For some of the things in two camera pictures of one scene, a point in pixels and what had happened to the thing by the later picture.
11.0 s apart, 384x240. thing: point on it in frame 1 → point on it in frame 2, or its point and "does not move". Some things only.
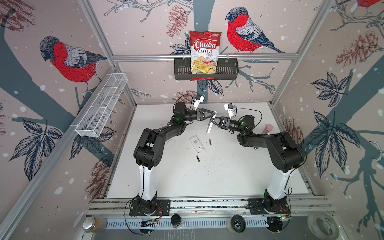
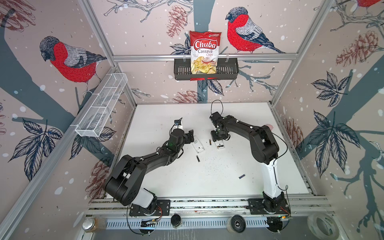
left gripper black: (200, 116) → (189, 136)
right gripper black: (225, 124) → (214, 138)
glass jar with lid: (94, 223) does not move
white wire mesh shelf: (94, 119) does not move
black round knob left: (176, 220) does not move
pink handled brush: (267, 128) does not move
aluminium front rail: (207, 213) does not move
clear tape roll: (323, 226) does not move
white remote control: (209, 126) → (219, 144)
